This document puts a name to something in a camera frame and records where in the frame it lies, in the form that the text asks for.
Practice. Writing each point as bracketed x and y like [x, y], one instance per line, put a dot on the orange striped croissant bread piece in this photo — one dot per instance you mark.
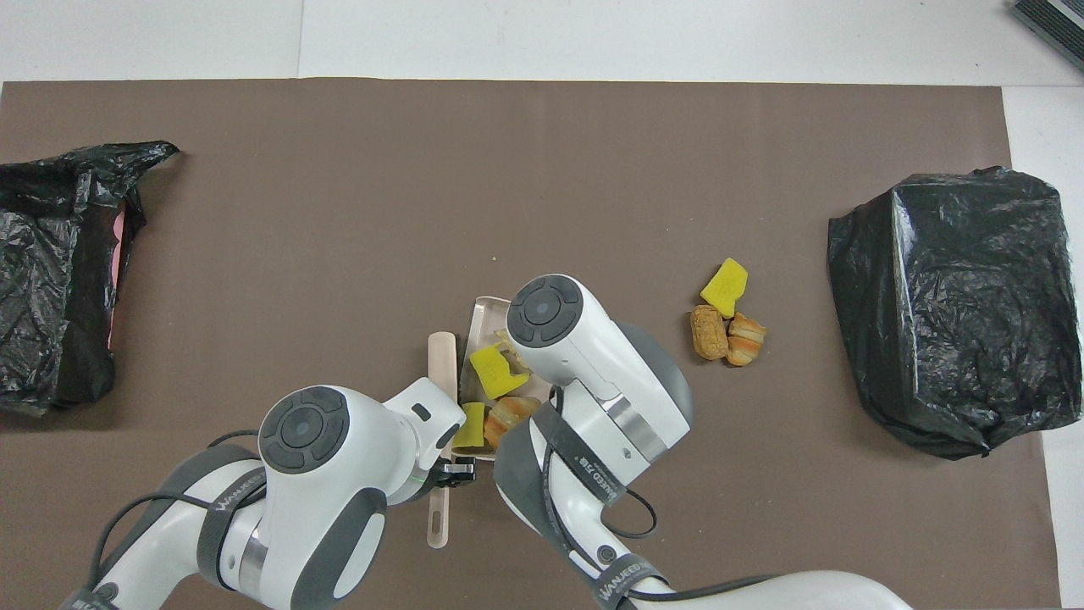
[508, 415]

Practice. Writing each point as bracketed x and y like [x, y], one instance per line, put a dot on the beige brush with black bristles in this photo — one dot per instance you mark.
[442, 364]

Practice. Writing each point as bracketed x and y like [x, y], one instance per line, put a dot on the yellow notched sponge piece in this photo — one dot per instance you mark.
[491, 368]

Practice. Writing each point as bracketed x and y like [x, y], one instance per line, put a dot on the beige plastic dustpan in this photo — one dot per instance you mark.
[483, 318]

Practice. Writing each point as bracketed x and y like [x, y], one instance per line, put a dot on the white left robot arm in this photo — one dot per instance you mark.
[313, 508]

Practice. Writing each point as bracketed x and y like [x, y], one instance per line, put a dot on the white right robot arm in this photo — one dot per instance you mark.
[584, 347]

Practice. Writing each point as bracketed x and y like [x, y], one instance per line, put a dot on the pink plastic bin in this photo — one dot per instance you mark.
[117, 254]

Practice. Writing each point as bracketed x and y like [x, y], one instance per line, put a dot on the black plastic trash bag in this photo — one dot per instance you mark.
[42, 280]
[957, 313]

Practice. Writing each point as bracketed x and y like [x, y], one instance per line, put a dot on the brown breaded nugget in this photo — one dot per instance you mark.
[709, 333]

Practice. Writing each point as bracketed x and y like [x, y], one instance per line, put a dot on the small striped bread roll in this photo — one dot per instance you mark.
[745, 339]

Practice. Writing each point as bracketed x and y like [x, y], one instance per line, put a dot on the yellow curved sponge piece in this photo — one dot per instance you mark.
[725, 286]

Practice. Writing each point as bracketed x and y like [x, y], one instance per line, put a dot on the brown table mat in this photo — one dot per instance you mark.
[508, 127]

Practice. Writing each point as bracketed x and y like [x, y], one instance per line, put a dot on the dark grey ribbed panel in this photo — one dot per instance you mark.
[1059, 21]

